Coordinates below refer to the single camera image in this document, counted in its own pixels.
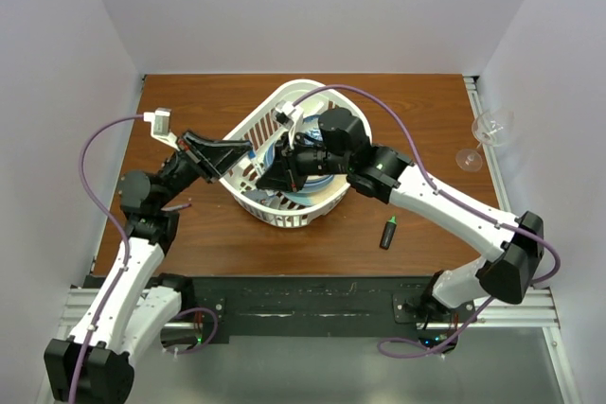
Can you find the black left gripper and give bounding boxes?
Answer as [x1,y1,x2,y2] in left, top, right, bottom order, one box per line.
[157,131,255,210]

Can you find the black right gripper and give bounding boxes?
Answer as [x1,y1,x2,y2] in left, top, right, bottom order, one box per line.
[258,127,352,189]

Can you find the black green highlighter pen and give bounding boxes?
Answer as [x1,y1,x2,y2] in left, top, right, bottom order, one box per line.
[379,216,397,250]

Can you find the white blue marker pen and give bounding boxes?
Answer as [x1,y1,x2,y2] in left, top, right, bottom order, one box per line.
[248,150,264,180]

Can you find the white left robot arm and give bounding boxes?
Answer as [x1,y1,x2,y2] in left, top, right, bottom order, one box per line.
[44,131,253,403]

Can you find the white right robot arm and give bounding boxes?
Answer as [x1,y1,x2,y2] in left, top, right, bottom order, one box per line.
[257,106,544,322]

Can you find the purple pen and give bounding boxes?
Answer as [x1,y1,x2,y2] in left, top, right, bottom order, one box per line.
[162,202,191,212]

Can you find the grey ceramic mug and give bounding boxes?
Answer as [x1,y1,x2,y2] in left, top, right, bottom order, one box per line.
[242,188,280,209]

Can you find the blue rimmed plate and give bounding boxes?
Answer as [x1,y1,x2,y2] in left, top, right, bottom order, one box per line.
[263,145,334,193]

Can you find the cream and teal plate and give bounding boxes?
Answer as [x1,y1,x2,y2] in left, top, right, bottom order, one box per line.
[283,175,348,207]

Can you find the white plastic dish basket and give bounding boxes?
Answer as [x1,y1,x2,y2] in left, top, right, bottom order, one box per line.
[220,79,349,228]

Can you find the blue floral ceramic bowl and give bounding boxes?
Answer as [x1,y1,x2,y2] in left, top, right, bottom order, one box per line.
[300,114,323,145]

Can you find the clear wine glass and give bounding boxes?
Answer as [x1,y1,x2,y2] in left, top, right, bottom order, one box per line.
[455,108,514,172]

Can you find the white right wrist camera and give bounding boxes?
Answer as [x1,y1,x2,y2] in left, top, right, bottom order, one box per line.
[273,100,304,144]

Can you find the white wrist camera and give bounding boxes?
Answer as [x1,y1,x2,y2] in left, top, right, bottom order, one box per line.
[273,100,304,144]
[143,108,171,139]

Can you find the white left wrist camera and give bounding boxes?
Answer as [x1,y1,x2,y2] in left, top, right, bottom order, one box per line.
[143,108,171,139]

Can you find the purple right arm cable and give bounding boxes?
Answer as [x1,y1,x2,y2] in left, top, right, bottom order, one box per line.
[291,84,563,357]

